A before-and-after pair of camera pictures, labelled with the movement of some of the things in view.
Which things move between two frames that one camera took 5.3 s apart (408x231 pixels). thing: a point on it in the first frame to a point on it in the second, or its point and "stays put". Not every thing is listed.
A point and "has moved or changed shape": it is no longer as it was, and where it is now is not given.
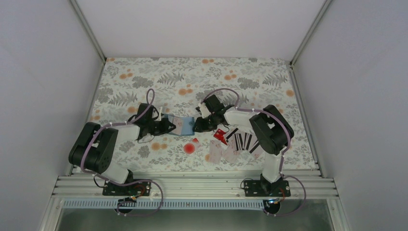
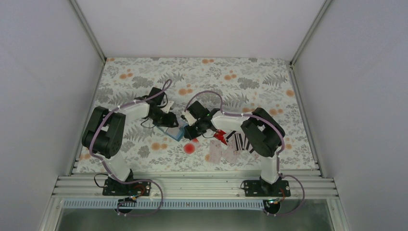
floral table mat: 205,114 stays put
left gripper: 164,129 to 169,121
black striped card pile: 242,140 stays put
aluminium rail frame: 196,186 stays put
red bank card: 219,135 stays put
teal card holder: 187,124 has moved or changed shape
